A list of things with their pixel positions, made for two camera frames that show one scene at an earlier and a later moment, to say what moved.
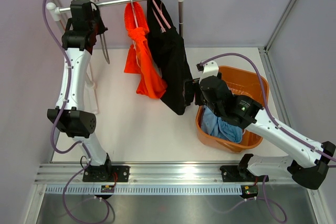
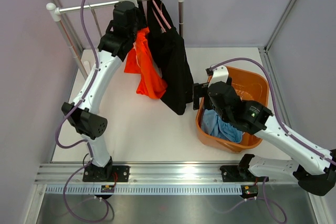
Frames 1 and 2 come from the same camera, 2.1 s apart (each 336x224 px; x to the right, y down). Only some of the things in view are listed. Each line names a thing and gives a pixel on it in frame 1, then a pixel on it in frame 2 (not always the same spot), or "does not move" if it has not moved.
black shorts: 167,48 does not move
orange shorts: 140,59 does not move
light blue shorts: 211,124 does not move
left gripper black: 101,29 to 138,12
